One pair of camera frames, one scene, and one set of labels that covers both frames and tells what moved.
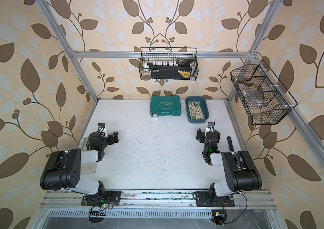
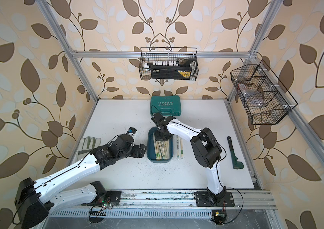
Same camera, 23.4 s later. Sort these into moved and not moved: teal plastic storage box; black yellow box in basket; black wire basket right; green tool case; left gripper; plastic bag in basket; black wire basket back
Moved: teal plastic storage box; left gripper
Not moved: black wire basket right; black wire basket back; green tool case; black yellow box in basket; plastic bag in basket
